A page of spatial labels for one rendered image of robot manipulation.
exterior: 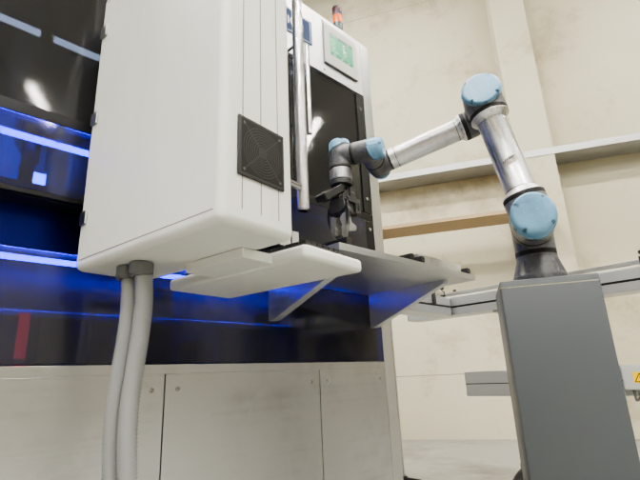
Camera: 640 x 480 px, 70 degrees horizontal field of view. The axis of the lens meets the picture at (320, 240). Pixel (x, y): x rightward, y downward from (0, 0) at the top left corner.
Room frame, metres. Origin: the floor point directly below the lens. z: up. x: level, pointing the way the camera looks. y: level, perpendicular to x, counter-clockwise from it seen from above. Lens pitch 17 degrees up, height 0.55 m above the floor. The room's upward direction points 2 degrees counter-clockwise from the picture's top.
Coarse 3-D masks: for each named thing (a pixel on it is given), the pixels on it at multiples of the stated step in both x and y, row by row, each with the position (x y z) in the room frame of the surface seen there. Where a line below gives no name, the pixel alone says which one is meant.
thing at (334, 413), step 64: (0, 384) 0.97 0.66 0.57; (64, 384) 1.06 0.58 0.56; (192, 384) 1.28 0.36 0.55; (256, 384) 1.43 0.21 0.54; (320, 384) 1.61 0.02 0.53; (384, 384) 1.85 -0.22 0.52; (0, 448) 0.98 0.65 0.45; (64, 448) 1.07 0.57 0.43; (192, 448) 1.28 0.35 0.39; (256, 448) 1.43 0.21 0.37; (320, 448) 1.60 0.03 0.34; (384, 448) 1.83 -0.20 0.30
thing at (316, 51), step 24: (288, 0) 1.54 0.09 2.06; (312, 24) 1.64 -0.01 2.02; (288, 48) 1.54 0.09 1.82; (312, 48) 1.64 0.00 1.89; (336, 72) 1.74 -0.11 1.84; (360, 72) 1.86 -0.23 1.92; (0, 96) 0.91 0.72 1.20; (48, 120) 0.98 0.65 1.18; (72, 120) 1.02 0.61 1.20; (24, 192) 0.97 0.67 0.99; (360, 216) 1.80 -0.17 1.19
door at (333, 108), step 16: (304, 64) 1.61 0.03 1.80; (320, 80) 1.68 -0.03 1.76; (320, 96) 1.67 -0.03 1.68; (336, 96) 1.74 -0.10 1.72; (352, 96) 1.82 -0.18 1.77; (320, 112) 1.67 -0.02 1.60; (336, 112) 1.74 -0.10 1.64; (352, 112) 1.82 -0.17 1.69; (320, 128) 1.67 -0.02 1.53; (336, 128) 1.74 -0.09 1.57; (352, 128) 1.81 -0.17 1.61; (320, 144) 1.66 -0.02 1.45; (320, 160) 1.66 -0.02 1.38; (320, 176) 1.66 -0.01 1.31; (352, 176) 1.80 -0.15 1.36
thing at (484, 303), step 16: (576, 272) 2.04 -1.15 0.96; (592, 272) 2.06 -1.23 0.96; (608, 272) 1.94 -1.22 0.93; (624, 272) 1.90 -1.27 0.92; (480, 288) 2.37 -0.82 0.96; (496, 288) 2.32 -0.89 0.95; (608, 288) 1.95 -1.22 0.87; (624, 288) 1.90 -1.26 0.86; (464, 304) 2.42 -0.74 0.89; (480, 304) 2.36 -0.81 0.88; (496, 304) 2.30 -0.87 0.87; (416, 320) 2.65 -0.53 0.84; (432, 320) 2.69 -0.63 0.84
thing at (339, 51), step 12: (324, 24) 1.67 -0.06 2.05; (324, 36) 1.67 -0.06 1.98; (336, 36) 1.73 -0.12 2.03; (324, 48) 1.68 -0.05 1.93; (336, 48) 1.72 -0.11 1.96; (348, 48) 1.78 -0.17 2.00; (324, 60) 1.68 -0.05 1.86; (336, 60) 1.72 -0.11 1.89; (348, 60) 1.78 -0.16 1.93; (348, 72) 1.77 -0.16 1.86
